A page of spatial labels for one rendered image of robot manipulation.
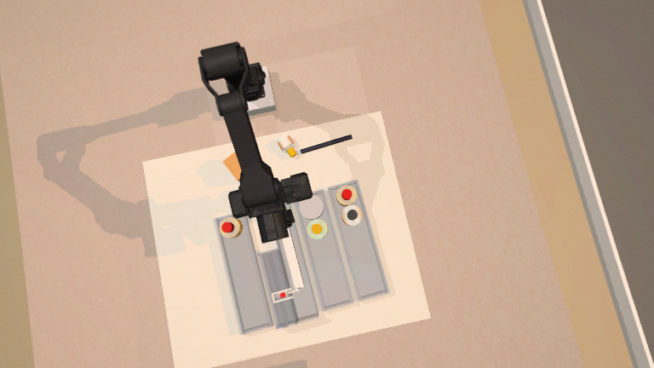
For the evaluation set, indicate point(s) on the dark grey thin bar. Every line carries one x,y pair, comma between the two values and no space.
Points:
325,144

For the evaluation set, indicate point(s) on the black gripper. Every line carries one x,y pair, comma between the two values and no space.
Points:
296,188

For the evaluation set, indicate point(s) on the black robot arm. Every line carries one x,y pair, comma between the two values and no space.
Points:
262,195

